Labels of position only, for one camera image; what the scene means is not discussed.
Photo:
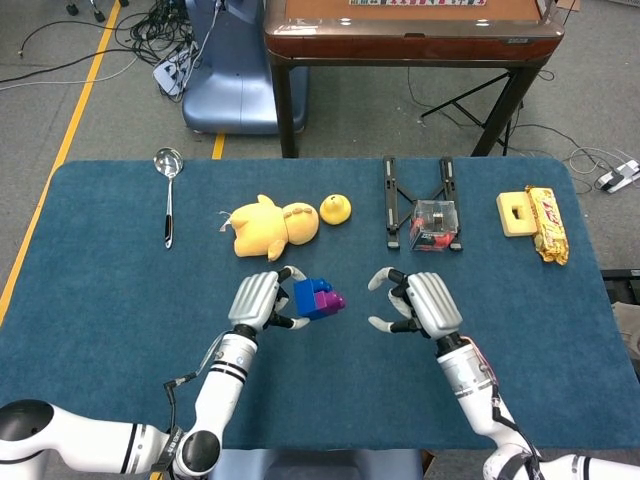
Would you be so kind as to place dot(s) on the black folding stand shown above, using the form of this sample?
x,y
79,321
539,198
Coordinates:
x,y
390,200

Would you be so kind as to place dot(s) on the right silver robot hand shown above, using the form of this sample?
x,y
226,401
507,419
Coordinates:
x,y
435,305

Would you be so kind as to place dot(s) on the yellow foam sponge block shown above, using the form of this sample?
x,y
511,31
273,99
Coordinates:
x,y
505,215

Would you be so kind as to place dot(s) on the white floor power strip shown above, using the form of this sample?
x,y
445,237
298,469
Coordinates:
x,y
617,177

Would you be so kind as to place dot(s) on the face-up mahjong tile row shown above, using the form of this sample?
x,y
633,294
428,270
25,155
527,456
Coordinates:
x,y
415,2

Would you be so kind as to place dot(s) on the yellow snack packet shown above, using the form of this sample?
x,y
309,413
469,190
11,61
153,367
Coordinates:
x,y
550,225

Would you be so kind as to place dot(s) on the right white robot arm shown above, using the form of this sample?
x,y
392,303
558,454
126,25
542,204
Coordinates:
x,y
470,380

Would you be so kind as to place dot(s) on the black cart frame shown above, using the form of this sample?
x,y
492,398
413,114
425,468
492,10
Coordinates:
x,y
622,285

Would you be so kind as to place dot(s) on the brown mahjong table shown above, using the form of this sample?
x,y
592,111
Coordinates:
x,y
400,40

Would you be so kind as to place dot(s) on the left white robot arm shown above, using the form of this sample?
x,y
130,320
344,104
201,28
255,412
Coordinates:
x,y
225,390

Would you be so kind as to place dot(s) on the clear box red toy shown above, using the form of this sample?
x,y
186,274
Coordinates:
x,y
432,225

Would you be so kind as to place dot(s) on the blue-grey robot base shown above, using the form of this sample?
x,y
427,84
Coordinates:
x,y
230,90

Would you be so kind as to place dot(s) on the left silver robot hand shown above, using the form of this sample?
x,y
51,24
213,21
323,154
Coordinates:
x,y
252,300

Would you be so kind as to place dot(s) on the blue-grey robot torso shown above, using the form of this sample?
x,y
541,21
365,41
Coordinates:
x,y
325,465

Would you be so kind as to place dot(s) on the pink plastic toy block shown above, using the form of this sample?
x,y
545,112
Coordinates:
x,y
332,302

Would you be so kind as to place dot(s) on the blue purple toy blocks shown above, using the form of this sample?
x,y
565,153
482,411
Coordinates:
x,y
304,297

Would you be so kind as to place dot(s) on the blue felt table cover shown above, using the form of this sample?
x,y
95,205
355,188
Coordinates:
x,y
125,300

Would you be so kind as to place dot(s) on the yellow plush toy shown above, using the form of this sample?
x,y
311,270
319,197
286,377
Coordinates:
x,y
260,225

